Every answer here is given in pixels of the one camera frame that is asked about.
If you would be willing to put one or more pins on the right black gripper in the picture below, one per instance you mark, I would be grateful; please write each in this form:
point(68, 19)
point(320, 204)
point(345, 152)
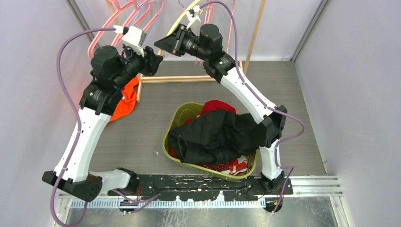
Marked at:
point(169, 43)

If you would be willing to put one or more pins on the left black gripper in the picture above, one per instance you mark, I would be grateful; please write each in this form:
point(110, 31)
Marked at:
point(150, 63)

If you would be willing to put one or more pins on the pink hanger of red garment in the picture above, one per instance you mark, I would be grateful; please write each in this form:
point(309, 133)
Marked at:
point(231, 26)

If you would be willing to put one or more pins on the black garment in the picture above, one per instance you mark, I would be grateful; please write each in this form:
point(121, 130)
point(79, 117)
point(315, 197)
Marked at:
point(213, 138)

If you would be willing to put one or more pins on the red poppy floral skirt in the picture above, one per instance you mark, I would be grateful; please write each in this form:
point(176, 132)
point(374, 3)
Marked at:
point(234, 167)

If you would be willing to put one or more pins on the yellow wooden hanger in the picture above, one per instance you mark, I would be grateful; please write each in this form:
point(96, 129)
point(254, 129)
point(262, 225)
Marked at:
point(182, 16)

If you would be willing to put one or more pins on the pink hanger of dotted garment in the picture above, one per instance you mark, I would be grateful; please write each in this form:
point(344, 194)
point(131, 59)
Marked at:
point(209, 14)

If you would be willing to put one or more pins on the dark red polka dot garment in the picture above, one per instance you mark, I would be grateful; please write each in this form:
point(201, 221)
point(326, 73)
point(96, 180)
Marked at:
point(221, 167)

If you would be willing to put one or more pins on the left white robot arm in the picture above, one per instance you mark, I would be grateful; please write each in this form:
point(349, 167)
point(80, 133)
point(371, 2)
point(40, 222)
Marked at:
point(72, 175)

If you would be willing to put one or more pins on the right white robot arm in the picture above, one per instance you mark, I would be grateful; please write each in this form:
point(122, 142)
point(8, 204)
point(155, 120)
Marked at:
point(223, 68)

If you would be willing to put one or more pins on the light blue hanger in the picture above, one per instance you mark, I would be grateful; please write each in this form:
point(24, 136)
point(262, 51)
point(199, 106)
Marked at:
point(147, 13)

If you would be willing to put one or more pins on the wooden clothes rack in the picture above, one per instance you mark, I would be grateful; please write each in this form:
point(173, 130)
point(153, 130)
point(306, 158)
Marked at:
point(199, 78)

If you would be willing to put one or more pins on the empty pink hangers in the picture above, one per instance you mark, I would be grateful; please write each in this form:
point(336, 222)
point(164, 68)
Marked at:
point(121, 14)

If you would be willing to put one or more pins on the orange garment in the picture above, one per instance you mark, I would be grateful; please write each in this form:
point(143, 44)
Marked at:
point(127, 104)

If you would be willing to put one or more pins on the olive green plastic basket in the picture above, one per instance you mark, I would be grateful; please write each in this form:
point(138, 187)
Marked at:
point(252, 161)

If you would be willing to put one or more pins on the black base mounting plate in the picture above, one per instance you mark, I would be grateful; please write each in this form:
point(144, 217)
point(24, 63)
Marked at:
point(205, 188)

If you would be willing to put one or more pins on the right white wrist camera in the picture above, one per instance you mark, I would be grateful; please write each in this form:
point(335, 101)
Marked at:
point(193, 15)

